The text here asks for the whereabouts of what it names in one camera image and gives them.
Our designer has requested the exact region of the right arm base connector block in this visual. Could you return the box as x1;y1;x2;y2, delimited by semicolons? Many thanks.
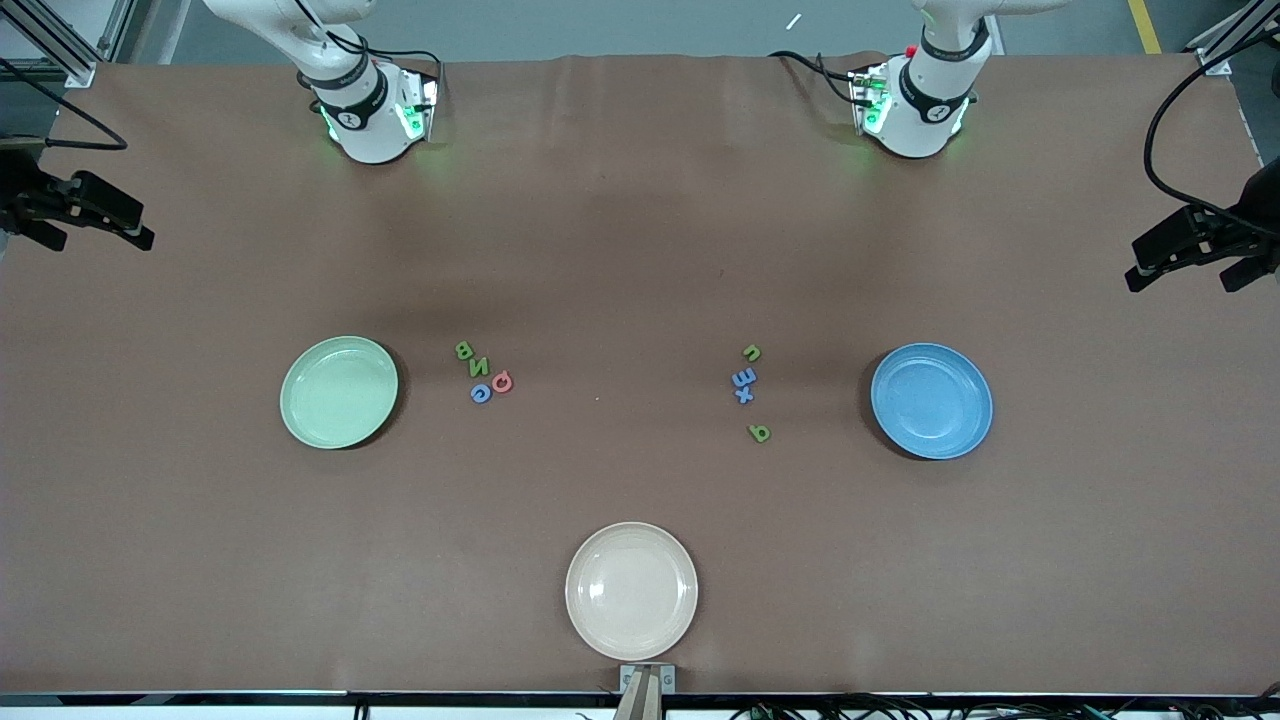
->
393;66;442;144

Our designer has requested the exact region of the left arm base connector block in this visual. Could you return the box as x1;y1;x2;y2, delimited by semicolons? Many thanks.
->
847;60;894;138

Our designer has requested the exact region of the light green plate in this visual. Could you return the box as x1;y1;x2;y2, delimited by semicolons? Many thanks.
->
280;336;400;450

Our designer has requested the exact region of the blue plate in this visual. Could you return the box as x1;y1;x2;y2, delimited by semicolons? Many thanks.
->
870;343;995;461

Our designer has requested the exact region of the brown table mat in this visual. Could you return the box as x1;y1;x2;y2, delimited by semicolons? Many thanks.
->
0;50;1280;696

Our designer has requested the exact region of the beige plate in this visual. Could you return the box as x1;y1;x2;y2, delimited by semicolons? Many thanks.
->
565;522;699;661

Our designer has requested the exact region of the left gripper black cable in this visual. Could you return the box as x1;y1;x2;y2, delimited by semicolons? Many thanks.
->
1143;28;1280;216

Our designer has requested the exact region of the aluminium frame profile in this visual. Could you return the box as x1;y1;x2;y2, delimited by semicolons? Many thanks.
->
0;0;136;89
1190;0;1280;76

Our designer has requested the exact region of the right arm base black cable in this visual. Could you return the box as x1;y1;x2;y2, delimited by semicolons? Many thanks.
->
295;0;446;111

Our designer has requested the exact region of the arm base black cable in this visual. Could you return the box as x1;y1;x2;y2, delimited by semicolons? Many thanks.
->
768;50;871;106
295;0;446;111

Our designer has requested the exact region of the left arm base black cable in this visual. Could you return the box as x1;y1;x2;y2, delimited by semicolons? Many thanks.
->
768;50;871;106

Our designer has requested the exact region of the camera pole mounting bracket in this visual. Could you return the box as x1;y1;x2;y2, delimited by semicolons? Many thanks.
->
612;664;677;720

